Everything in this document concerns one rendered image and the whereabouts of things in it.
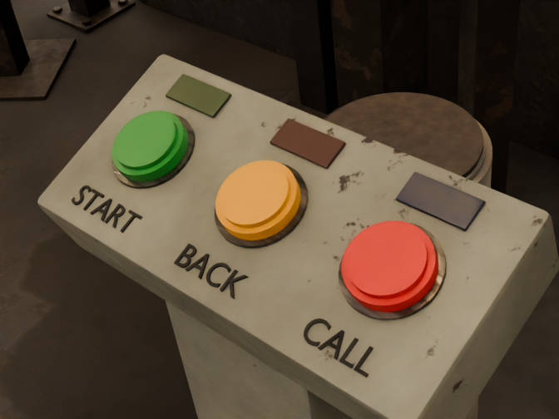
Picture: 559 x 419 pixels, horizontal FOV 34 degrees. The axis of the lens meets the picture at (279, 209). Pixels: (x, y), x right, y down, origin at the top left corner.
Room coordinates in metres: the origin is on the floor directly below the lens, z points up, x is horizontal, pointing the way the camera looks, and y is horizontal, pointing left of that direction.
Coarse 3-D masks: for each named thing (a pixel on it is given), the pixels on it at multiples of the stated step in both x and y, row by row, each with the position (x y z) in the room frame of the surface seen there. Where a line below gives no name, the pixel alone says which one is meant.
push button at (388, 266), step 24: (360, 240) 0.28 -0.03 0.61; (384, 240) 0.28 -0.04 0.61; (408, 240) 0.27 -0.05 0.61; (360, 264) 0.27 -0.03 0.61; (384, 264) 0.27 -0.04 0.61; (408, 264) 0.26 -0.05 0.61; (432, 264) 0.26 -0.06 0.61; (360, 288) 0.26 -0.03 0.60; (384, 288) 0.25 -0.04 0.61; (408, 288) 0.25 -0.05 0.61
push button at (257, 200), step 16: (240, 176) 0.33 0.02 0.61; (256, 176) 0.33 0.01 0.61; (272, 176) 0.33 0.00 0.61; (288, 176) 0.33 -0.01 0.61; (224, 192) 0.33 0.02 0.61; (240, 192) 0.32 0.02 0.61; (256, 192) 0.32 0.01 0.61; (272, 192) 0.32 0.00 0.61; (288, 192) 0.32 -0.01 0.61; (224, 208) 0.32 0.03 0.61; (240, 208) 0.32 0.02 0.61; (256, 208) 0.31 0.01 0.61; (272, 208) 0.31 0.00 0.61; (288, 208) 0.31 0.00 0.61; (224, 224) 0.31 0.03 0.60; (240, 224) 0.31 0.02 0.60; (256, 224) 0.31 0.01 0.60; (272, 224) 0.30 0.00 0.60
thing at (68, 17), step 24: (72, 0) 1.70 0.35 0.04; (96, 0) 1.70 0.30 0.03; (120, 0) 1.71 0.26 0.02; (312, 0) 1.23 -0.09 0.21; (72, 24) 1.66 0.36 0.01; (96, 24) 1.64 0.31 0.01; (312, 24) 1.23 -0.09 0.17; (312, 48) 1.24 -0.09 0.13; (312, 72) 1.24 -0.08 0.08; (288, 96) 1.29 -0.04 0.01; (312, 96) 1.25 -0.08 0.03; (336, 96) 1.24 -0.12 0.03
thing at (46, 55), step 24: (0, 0) 1.51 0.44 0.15; (0, 24) 1.49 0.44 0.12; (0, 48) 1.49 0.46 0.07; (24, 48) 1.54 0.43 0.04; (48, 48) 1.57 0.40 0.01; (0, 72) 1.49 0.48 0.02; (24, 72) 1.50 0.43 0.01; (48, 72) 1.48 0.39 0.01; (0, 96) 1.42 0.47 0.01; (24, 96) 1.41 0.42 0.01
